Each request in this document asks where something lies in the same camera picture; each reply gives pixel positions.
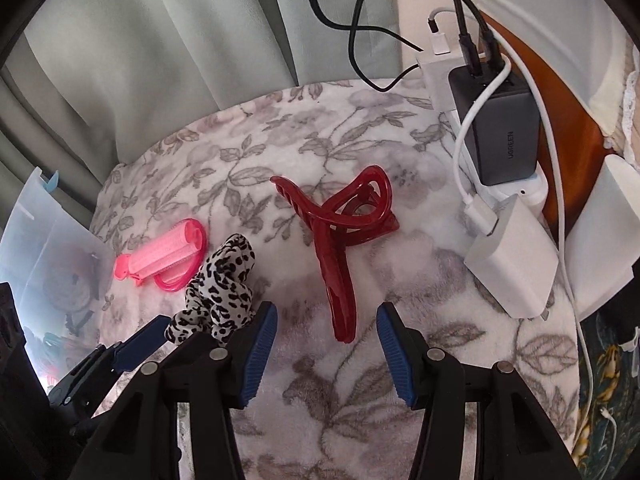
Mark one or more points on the grey-green curtain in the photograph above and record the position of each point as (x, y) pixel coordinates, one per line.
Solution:
(150, 60)

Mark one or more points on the dark patterned cloth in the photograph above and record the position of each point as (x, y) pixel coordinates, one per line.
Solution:
(610, 360)

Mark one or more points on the red hair claw clip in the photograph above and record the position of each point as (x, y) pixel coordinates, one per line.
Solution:
(340, 290)

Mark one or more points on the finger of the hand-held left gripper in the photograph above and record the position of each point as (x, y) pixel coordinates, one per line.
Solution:
(142, 342)

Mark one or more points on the white power strip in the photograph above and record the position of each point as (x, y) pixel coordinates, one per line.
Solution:
(530, 192)

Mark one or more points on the clear plastic storage box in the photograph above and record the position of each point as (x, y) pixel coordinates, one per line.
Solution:
(45, 240)

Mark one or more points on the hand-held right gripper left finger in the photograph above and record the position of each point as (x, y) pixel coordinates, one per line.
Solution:
(257, 355)

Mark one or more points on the pink hair roller clip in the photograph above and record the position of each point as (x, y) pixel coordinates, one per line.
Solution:
(160, 257)

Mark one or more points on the leopard print scrunchie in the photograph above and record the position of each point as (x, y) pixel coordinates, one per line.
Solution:
(220, 285)

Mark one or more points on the white box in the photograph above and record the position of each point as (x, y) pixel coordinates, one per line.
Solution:
(610, 230)

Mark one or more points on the white charger block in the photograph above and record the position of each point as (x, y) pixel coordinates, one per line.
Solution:
(515, 265)

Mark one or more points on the dark grey charger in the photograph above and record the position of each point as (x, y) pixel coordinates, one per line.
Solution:
(500, 135)

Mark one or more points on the teal hair accessory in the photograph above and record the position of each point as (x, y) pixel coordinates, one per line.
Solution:
(50, 345)

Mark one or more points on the cream lace-trimmed cloth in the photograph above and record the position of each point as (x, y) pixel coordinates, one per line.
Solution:
(625, 110)

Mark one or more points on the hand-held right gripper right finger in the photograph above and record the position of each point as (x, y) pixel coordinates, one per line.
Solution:
(395, 355)

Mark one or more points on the floral blanket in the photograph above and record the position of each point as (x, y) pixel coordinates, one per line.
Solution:
(300, 160)

